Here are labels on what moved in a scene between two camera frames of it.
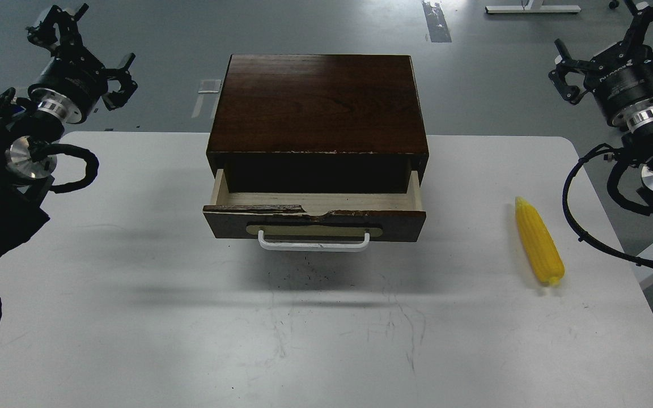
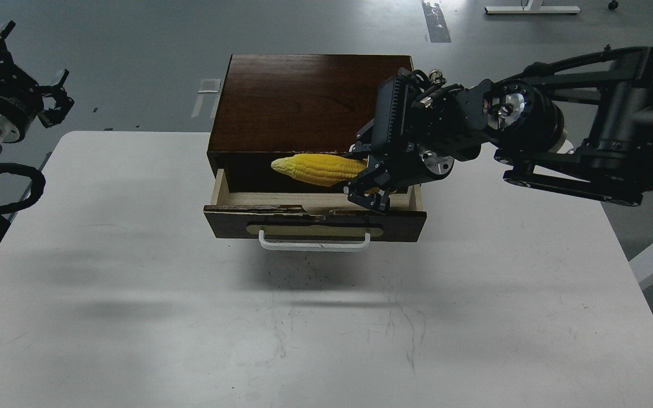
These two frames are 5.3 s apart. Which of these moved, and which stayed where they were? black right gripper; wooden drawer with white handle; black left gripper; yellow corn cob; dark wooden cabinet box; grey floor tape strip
Moved: black right gripper; black left gripper; yellow corn cob
Stayed: dark wooden cabinet box; grey floor tape strip; wooden drawer with white handle
